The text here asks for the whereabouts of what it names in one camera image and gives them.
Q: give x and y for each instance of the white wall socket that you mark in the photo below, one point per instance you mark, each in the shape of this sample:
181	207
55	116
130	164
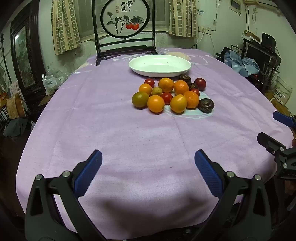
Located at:
204	30

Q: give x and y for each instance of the dark wood framed painting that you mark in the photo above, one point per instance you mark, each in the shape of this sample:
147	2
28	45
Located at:
23	60

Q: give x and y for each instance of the green-tinged citrus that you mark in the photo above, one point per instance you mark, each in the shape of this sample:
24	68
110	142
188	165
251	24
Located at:
140	100

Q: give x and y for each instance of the beige checked curtain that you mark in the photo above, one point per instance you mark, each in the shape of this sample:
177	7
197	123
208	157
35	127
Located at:
183	20
66	27

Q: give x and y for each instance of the brown woven bag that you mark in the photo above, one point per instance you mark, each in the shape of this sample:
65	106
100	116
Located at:
15	105

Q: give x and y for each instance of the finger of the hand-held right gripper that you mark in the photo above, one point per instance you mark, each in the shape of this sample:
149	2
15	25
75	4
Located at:
266	140
282	118

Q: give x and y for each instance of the black monitor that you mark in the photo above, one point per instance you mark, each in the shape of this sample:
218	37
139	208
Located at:
256	54

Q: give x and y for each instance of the person's right hand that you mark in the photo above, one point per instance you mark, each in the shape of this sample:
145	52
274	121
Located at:
291	187

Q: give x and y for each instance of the round painted table screen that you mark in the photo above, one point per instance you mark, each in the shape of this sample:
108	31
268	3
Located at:
122	18

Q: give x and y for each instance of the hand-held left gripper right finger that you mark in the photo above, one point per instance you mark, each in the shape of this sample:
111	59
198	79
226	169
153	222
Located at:
208	172

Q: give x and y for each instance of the grey cloth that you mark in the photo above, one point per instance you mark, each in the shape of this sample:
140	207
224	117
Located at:
16	127

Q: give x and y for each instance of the cardboard box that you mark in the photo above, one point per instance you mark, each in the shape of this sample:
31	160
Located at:
251	35

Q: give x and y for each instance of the black box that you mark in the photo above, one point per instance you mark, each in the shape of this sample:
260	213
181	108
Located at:
268	41

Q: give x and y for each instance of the white oval plate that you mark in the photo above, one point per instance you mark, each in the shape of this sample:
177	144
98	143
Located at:
159	67

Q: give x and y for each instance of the white plastic bag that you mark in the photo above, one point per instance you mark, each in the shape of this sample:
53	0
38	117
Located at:
51	83

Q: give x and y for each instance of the cherry tomato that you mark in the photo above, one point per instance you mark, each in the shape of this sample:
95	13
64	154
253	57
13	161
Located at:
195	92
149	81
167	97

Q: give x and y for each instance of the mandarin orange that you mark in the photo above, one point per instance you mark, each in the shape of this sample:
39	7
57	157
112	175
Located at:
181	87
166	84
191	99

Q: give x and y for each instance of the brown water chestnut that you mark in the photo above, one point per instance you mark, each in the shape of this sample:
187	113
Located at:
206	105
185	78
192	86

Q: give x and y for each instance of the yellow-green longan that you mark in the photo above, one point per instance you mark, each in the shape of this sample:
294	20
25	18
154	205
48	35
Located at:
157	90

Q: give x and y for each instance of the purple tablecloth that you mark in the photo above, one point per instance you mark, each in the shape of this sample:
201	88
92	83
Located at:
138	143

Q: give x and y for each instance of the white air conditioner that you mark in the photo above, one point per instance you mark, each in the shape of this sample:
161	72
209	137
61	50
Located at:
260	2

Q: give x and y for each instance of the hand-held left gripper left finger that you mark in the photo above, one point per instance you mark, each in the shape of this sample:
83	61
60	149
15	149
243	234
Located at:
89	172

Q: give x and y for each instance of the small smooth yellow-orange citrus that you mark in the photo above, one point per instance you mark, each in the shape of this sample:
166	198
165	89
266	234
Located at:
145	88

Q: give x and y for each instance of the white bucket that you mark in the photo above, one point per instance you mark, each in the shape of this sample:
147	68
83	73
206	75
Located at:
283	90

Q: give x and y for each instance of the wall electric panel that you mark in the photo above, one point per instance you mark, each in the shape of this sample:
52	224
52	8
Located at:
235	5

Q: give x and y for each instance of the dark red plum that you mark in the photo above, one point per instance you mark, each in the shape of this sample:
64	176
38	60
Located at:
200	83

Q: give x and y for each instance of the blue cloth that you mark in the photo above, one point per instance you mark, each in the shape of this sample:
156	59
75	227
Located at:
242	63

